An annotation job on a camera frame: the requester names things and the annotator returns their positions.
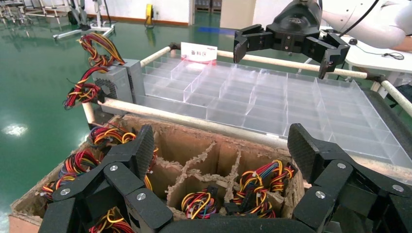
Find person's bare forearm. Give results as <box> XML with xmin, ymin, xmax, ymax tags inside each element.
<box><xmin>391</xmin><ymin>38</ymin><xmax>412</xmax><ymax>53</ymax></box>

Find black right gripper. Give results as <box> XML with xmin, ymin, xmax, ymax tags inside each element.
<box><xmin>233</xmin><ymin>0</ymin><xmax>350</xmax><ymax>80</ymax></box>

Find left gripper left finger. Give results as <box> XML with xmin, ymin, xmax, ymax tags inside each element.
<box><xmin>38</xmin><ymin>124</ymin><xmax>174</xmax><ymax>233</ymax></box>

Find white metal floor stand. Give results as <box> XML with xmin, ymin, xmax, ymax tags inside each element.
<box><xmin>52</xmin><ymin>0</ymin><xmax>116</xmax><ymax>40</ymax></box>

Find white pipe rack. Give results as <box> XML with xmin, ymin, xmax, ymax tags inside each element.
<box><xmin>0</xmin><ymin>0</ymin><xmax>76</xmax><ymax>25</ymax></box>

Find grey power supply with cables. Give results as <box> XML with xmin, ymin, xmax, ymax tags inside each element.
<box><xmin>224</xmin><ymin>188</ymin><xmax>277</xmax><ymax>219</ymax></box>
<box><xmin>39</xmin><ymin>174</ymin><xmax>77</xmax><ymax>202</ymax></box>
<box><xmin>236</xmin><ymin>160</ymin><xmax>296</xmax><ymax>195</ymax></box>
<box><xmin>59</xmin><ymin>149</ymin><xmax>101</xmax><ymax>181</ymax></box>
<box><xmin>88</xmin><ymin>207</ymin><xmax>135</xmax><ymax>233</ymax></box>
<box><xmin>79</xmin><ymin>32</ymin><xmax>146</xmax><ymax>105</ymax></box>
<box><xmin>87</xmin><ymin>124</ymin><xmax>137</xmax><ymax>152</ymax></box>
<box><xmin>180</xmin><ymin>185</ymin><xmax>220</xmax><ymax>221</ymax></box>

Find thin black desk cable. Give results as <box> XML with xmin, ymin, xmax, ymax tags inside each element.
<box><xmin>382</xmin><ymin>51</ymin><xmax>405</xmax><ymax>61</ymax></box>

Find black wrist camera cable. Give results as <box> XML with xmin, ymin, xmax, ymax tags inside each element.
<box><xmin>338</xmin><ymin>0</ymin><xmax>381</xmax><ymax>37</ymax></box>

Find yellow reel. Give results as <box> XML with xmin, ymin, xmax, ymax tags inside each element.
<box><xmin>145</xmin><ymin>3</ymin><xmax>154</xmax><ymax>27</ymax></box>

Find white sign card red print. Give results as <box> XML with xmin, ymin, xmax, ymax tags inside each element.
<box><xmin>180</xmin><ymin>42</ymin><xmax>218</xmax><ymax>63</ymax></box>

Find grey power supply, red cables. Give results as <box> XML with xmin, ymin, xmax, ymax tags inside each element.
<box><xmin>64</xmin><ymin>63</ymin><xmax>135</xmax><ymax>116</ymax></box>

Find white desk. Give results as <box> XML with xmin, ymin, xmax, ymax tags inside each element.
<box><xmin>320</xmin><ymin>27</ymin><xmax>412</xmax><ymax>97</ymax></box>

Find cream rack pipe leg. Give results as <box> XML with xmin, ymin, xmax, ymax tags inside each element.
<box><xmin>82</xmin><ymin>102</ymin><xmax>96</xmax><ymax>125</ymax></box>

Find person in white shirt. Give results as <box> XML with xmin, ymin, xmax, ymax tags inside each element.
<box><xmin>322</xmin><ymin>0</ymin><xmax>412</xmax><ymax>50</ymax></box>

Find brown cardboard divider box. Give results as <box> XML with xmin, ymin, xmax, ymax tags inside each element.
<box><xmin>9</xmin><ymin>114</ymin><xmax>305</xmax><ymax>233</ymax></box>

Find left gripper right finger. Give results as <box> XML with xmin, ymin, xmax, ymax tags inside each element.
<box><xmin>287</xmin><ymin>123</ymin><xmax>412</xmax><ymax>233</ymax></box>

